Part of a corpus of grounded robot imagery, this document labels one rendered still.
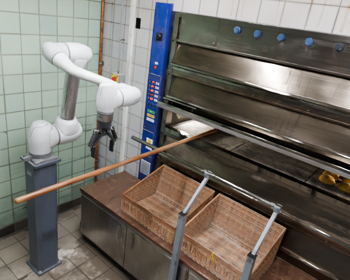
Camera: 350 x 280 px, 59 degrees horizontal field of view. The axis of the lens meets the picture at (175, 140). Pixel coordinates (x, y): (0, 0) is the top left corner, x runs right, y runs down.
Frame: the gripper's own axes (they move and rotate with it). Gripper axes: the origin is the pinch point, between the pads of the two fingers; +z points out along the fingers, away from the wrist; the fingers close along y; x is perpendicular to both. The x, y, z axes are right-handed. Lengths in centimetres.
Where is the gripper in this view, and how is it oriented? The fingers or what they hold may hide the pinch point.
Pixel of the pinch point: (102, 152)
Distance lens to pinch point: 186.9
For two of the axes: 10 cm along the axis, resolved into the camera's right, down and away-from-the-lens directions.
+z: -1.6, 9.0, 4.0
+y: -6.0, 2.4, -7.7
